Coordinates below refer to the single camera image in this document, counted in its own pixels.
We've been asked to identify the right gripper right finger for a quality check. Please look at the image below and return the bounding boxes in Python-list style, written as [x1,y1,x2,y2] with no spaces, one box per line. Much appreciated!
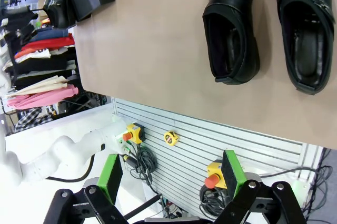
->
[215,149,309,224]

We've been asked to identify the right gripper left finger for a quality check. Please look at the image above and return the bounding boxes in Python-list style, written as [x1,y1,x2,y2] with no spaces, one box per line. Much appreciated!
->
[43,152,127,224]

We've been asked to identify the black smooth pointed shoe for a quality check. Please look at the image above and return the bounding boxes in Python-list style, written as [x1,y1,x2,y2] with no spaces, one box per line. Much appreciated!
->
[51,0,71,29]
[43,0,57,25]

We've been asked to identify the yellow emergency stop button box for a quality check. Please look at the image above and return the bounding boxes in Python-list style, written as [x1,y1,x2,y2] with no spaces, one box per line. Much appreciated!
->
[122,123,146,145]
[204,159,230,190]

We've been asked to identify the yellow tape measure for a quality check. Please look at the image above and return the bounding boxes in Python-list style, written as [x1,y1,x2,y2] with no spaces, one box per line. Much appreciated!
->
[163,130,180,147]

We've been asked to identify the black-white plaid garment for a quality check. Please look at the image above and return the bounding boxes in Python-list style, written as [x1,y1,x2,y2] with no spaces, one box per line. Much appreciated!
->
[14,107,53,133]

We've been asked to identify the pink garment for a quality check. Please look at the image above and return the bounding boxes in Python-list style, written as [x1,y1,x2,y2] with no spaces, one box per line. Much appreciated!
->
[7,84,79,110]

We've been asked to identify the beige garment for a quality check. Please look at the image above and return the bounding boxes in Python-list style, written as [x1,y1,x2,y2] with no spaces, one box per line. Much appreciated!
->
[6,75,71,97]

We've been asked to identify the black garments stack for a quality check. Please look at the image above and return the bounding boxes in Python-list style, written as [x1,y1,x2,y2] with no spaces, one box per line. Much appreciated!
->
[12,55,77,77]

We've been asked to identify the white printed garment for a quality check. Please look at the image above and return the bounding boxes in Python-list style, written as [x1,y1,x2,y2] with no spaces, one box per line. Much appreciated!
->
[14,49,51,64]

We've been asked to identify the red garment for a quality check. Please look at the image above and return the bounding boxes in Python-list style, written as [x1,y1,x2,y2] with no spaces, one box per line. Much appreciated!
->
[22,36,76,51]

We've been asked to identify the navy garment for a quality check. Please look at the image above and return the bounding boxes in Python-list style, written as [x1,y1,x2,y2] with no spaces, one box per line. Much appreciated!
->
[30,28,69,42]

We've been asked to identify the coiled black cable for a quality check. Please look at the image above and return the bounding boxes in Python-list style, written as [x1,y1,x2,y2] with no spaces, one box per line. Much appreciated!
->
[123,142,158,190]
[199,184,232,217]

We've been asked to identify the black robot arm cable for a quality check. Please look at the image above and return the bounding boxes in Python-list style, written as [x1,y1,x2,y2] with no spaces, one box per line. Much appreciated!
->
[46,152,97,183]

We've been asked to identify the tangled black floor cables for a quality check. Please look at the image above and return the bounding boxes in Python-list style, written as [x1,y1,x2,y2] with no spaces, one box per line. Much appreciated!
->
[302,147,337,221]

